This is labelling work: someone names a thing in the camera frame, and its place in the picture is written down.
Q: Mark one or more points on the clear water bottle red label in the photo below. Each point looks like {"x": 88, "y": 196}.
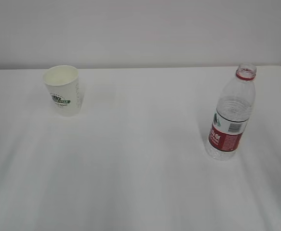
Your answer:
{"x": 233, "y": 110}

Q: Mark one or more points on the white paper cup green logo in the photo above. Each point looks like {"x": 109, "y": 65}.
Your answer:
{"x": 62, "y": 83}

